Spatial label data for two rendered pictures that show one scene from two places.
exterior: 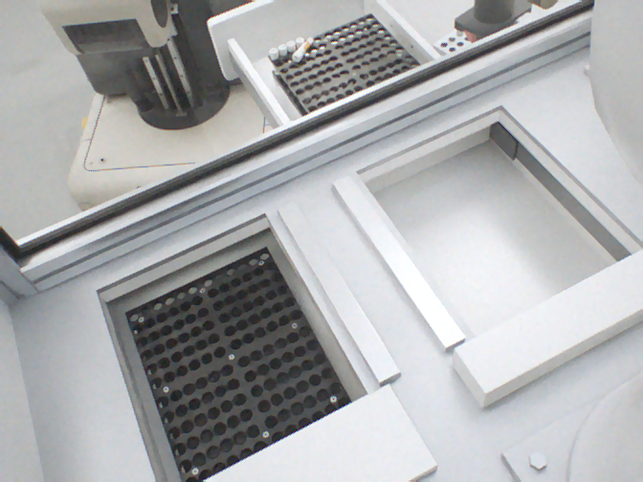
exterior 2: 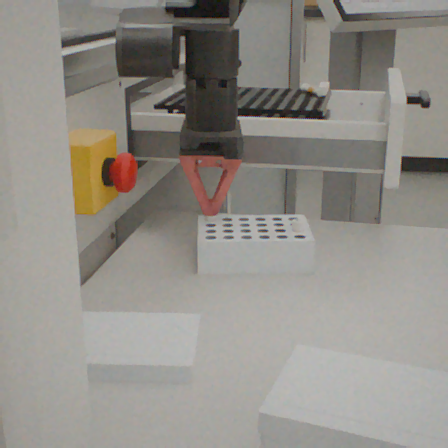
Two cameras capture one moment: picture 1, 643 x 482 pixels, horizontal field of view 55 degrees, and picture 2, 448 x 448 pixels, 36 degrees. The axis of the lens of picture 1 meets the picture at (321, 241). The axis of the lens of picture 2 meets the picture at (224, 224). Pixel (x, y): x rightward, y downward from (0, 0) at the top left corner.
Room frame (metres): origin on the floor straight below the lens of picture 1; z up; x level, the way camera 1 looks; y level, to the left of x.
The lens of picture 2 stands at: (1.13, -0.96, 1.06)
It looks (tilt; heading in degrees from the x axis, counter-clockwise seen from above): 20 degrees down; 119
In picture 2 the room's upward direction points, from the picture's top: straight up
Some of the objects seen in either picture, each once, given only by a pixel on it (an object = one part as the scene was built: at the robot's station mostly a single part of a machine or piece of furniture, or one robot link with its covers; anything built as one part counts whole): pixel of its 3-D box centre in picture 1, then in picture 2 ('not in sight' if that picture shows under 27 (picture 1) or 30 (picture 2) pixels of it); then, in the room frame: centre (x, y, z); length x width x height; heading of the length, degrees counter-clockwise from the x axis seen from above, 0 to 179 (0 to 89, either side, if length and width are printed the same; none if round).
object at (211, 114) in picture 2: not in sight; (211, 110); (0.76, -0.32, 0.92); 0.10 x 0.07 x 0.07; 119
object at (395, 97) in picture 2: not in sight; (392, 121); (0.89, -0.04, 0.87); 0.29 x 0.02 x 0.11; 107
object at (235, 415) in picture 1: (238, 369); not in sight; (0.30, 0.12, 0.87); 0.22 x 0.18 x 0.06; 17
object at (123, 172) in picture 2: not in sight; (119, 172); (0.72, -0.43, 0.88); 0.04 x 0.03 x 0.04; 107
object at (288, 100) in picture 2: not in sight; (247, 119); (0.69, -0.09, 0.87); 0.22 x 0.18 x 0.06; 17
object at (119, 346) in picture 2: not in sight; (121, 344); (0.81, -0.56, 0.77); 0.13 x 0.09 x 0.02; 26
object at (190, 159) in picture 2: not in sight; (210, 172); (0.76, -0.31, 0.85); 0.07 x 0.07 x 0.09; 29
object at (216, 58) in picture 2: not in sight; (206, 52); (0.76, -0.32, 0.98); 0.07 x 0.06 x 0.07; 29
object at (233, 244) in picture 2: not in sight; (253, 243); (0.82, -0.32, 0.78); 0.12 x 0.08 x 0.04; 30
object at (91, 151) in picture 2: not in sight; (88, 170); (0.69, -0.44, 0.88); 0.07 x 0.05 x 0.07; 107
